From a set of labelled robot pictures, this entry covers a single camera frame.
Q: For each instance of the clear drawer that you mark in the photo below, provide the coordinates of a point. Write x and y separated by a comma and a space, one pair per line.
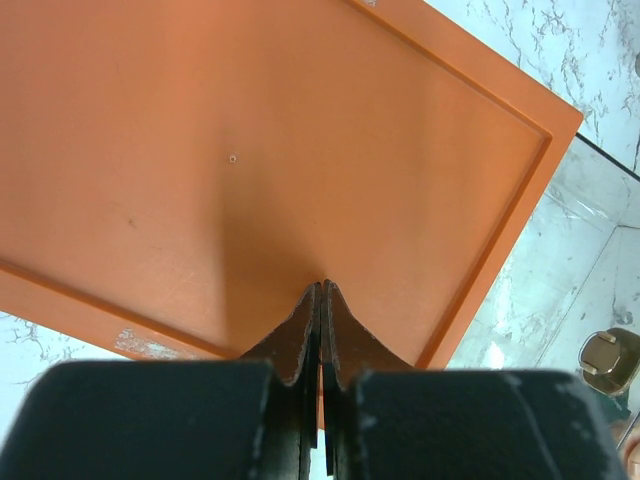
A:
573, 271

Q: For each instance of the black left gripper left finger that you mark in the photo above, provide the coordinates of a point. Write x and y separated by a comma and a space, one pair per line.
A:
254, 417

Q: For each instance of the gold lid cream jar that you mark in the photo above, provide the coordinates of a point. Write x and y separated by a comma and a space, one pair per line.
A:
624, 425

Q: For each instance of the orange drawer box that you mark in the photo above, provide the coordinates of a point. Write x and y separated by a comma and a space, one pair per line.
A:
174, 174

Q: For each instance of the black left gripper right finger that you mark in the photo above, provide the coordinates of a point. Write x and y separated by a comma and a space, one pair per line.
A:
385, 419

